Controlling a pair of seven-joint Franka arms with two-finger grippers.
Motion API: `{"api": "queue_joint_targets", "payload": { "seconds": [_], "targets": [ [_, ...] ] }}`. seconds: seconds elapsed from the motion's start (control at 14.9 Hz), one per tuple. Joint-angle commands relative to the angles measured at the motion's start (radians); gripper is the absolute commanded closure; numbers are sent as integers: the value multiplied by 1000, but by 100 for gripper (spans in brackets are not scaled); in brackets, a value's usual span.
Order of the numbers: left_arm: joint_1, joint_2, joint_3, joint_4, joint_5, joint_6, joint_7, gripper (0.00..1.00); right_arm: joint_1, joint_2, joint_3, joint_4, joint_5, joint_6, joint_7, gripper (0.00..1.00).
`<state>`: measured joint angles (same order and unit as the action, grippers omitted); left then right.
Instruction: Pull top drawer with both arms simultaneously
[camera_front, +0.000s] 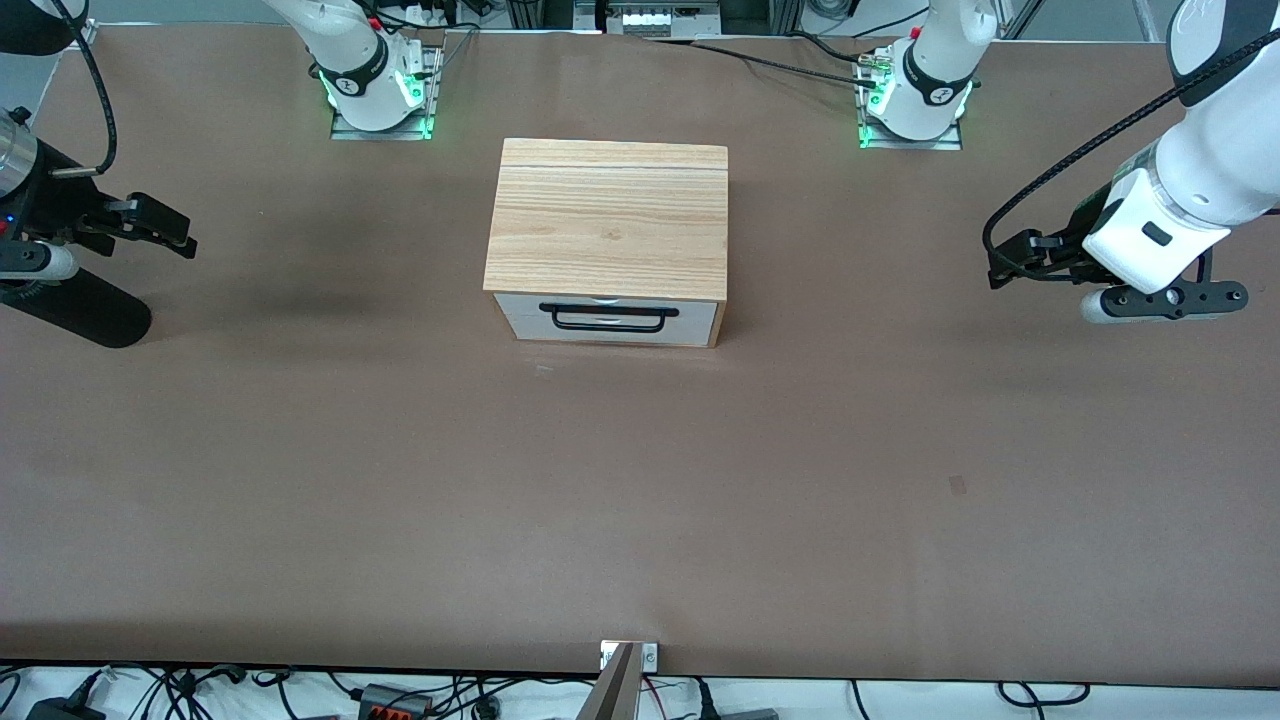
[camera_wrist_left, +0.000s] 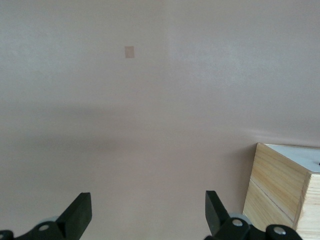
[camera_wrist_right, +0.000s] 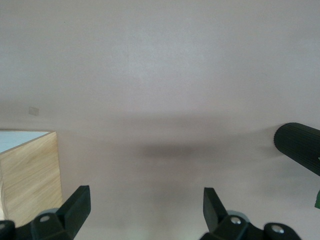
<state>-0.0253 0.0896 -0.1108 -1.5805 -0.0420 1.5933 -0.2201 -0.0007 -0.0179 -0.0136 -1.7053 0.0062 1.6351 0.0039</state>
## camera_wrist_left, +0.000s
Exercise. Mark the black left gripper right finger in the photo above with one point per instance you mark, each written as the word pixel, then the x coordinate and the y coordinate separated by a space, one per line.
pixel 215 215

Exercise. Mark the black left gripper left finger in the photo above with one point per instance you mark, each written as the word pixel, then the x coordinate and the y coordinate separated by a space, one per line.
pixel 77 215

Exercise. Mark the wooden drawer cabinet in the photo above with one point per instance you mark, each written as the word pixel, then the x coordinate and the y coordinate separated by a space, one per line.
pixel 275 180

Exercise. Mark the small tape patch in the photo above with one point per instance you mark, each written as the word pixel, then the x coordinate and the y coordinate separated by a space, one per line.
pixel 129 52

